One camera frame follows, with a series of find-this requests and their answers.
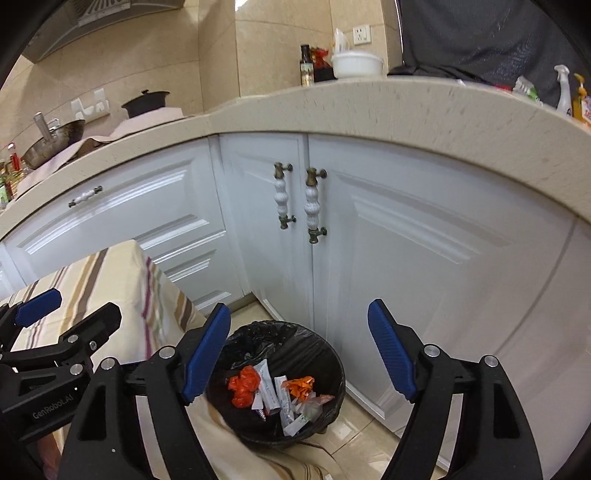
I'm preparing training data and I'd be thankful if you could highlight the white ceramic door handle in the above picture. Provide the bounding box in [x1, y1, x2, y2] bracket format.
[273, 161, 297, 230]
[305, 167, 328, 244]

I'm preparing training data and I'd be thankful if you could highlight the red and dark jar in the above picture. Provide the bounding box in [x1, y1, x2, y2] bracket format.
[313, 46, 335, 84]

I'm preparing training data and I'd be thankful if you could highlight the metal wok with handle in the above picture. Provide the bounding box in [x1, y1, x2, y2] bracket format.
[21, 112, 88, 171]

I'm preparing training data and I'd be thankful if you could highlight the dark cloth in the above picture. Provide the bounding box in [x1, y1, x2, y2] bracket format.
[388, 0, 591, 93]

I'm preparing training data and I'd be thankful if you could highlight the white ceramic drawer handle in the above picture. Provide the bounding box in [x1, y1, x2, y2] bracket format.
[68, 185, 103, 208]

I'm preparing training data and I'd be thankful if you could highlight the white spray bottle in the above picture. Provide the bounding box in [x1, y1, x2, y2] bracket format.
[554, 65, 575, 116]

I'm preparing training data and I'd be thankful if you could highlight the clear crumpled plastic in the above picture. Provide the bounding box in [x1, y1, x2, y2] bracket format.
[295, 394, 335, 421]

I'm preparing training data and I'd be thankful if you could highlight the wide white cabinet door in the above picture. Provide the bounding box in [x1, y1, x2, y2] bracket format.
[307, 134, 578, 467]

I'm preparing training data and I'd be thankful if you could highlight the striped tablecloth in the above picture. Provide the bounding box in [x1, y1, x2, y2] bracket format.
[0, 240, 333, 480]

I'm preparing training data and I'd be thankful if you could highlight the green and white packet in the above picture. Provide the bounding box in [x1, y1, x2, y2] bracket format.
[512, 76, 543, 104]

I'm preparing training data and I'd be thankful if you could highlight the narrow white cabinet door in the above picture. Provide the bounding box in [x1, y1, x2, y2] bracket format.
[217, 133, 317, 333]

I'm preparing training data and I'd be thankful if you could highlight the white packet with green print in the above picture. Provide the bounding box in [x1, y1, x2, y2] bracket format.
[283, 411, 312, 437]

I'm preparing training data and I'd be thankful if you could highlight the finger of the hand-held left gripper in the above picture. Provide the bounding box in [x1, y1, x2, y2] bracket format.
[0, 288, 63, 343]
[0, 302, 123, 377]

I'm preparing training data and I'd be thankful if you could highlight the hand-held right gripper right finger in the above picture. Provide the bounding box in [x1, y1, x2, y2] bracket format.
[367, 298, 544, 480]

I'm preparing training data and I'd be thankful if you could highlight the white drawer cabinet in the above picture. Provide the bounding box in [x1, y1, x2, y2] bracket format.
[0, 136, 252, 310]

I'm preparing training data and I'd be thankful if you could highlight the narrow white sachet strip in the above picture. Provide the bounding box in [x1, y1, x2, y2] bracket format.
[273, 376, 296, 425]

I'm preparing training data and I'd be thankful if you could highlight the cluster of condiment bottles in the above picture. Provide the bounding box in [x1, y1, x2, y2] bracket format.
[0, 142, 33, 213]

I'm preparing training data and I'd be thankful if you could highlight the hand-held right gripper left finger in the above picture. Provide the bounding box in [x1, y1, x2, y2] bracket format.
[59, 302, 232, 480]

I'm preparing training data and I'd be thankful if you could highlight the white lidded bowl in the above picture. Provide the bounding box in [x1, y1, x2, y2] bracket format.
[331, 51, 386, 80]

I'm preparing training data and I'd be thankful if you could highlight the orange crumpled wrapper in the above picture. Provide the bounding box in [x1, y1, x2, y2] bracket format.
[281, 376, 317, 402]

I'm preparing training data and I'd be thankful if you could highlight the yellow pump bottle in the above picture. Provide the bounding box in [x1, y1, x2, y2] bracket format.
[573, 73, 591, 123]

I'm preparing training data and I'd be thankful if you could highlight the white sachet with blue print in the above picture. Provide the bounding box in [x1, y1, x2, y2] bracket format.
[252, 360, 282, 414]

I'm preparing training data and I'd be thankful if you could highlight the white wall rack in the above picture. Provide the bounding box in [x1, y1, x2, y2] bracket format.
[70, 91, 112, 123]

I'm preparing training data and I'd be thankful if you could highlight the black trash bin with liner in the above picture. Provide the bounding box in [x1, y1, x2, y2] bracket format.
[205, 320, 347, 446]

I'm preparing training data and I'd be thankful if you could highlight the black pot lid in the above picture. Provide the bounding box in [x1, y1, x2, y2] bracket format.
[121, 90, 171, 118]

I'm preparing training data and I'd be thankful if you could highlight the red wrapper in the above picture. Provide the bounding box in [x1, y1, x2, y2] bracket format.
[228, 366, 262, 409]

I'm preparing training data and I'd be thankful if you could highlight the dark glass bottle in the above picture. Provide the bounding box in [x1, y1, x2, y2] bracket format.
[299, 44, 315, 88]

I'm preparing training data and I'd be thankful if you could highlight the grey range hood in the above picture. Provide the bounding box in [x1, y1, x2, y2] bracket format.
[23, 0, 185, 63]

